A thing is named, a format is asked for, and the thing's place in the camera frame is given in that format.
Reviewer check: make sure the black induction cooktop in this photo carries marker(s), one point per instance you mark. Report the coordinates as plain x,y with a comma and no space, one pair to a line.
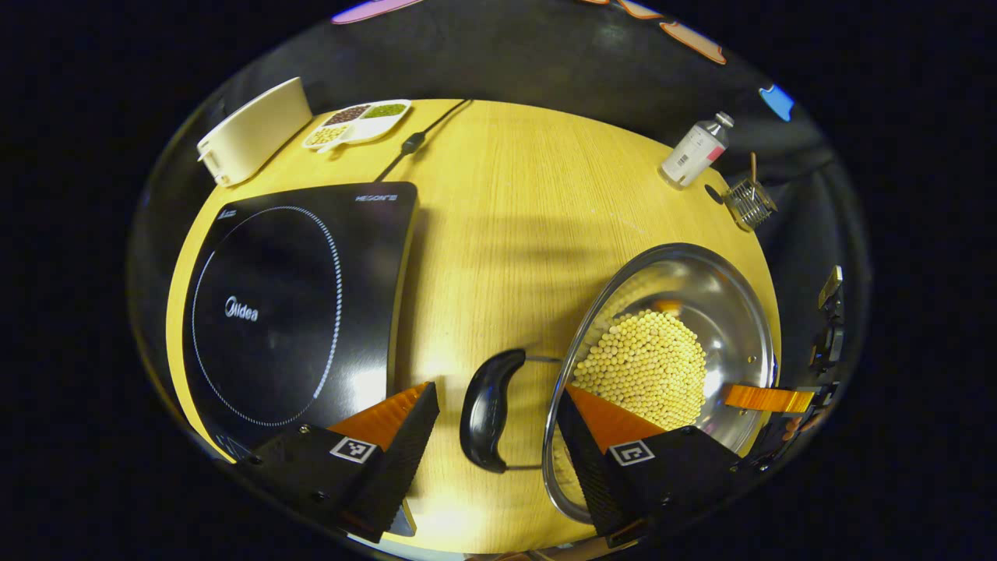
296,312

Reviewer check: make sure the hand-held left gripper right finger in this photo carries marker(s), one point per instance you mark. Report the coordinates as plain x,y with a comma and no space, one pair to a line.
588,467

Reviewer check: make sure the small black round disc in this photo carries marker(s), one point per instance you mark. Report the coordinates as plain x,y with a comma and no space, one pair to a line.
714,194

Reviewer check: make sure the thin wooden stick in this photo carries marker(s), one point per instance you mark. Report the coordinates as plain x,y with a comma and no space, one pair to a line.
753,167

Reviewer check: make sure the small bottle with pink label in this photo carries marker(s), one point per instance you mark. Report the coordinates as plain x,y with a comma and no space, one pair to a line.
693,152

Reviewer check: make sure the small ribbed glass jar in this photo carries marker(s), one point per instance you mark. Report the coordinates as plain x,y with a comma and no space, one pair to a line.
750,206

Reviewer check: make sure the white divided bean dish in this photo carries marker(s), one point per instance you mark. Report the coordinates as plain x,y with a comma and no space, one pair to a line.
358,123

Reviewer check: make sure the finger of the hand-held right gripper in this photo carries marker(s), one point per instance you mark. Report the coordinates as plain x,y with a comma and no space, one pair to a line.
767,398

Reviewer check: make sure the stainless steel pot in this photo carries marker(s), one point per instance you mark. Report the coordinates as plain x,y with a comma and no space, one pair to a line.
724,327

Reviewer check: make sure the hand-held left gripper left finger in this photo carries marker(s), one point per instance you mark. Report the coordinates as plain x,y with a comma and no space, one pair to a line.
401,460

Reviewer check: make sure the pile of yellow soybeans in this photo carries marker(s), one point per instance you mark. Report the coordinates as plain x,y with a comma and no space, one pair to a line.
646,366

